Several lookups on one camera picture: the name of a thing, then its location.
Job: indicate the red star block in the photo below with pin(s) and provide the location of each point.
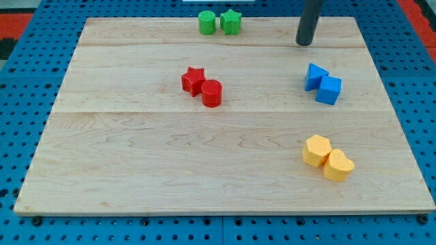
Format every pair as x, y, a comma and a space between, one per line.
192, 80

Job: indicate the green star block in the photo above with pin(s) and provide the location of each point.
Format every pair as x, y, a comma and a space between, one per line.
230, 22

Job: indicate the red cylinder block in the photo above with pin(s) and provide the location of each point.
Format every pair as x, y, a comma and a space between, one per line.
211, 93

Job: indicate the light wooden board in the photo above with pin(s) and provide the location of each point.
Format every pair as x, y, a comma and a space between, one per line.
124, 139

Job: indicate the yellow hexagon block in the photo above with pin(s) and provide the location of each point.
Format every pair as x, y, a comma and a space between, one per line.
316, 150

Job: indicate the green cylinder block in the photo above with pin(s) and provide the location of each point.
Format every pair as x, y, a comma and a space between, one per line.
206, 22

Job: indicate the blue triangle block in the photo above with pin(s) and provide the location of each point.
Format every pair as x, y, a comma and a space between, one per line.
314, 76

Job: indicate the blue cube block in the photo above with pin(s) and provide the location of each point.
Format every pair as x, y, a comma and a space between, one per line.
329, 90

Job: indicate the yellow heart block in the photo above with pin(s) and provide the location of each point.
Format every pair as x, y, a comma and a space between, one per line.
337, 166

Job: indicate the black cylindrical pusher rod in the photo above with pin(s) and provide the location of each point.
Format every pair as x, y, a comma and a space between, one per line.
308, 22

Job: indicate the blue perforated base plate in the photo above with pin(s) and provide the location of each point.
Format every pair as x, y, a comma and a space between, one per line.
32, 75

